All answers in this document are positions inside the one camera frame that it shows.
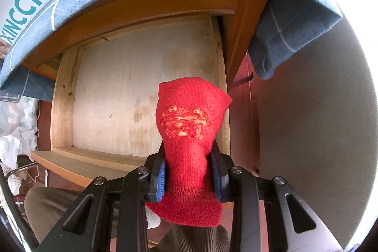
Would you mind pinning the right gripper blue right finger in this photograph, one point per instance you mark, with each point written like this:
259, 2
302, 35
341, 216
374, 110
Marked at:
220, 165

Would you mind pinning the red knitted sock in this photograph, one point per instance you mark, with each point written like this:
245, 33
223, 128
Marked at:
189, 114

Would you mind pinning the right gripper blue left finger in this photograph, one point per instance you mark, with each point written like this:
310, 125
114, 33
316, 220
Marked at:
156, 164

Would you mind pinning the metal wire rack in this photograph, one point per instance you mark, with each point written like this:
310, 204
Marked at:
18, 172

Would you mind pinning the open wooden drawer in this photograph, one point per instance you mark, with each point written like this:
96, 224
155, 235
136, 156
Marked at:
103, 119

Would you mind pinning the white floral bedsheet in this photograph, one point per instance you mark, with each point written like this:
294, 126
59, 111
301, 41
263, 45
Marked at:
18, 130

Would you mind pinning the wooden nightstand cabinet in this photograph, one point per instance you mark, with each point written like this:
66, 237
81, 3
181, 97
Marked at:
241, 18

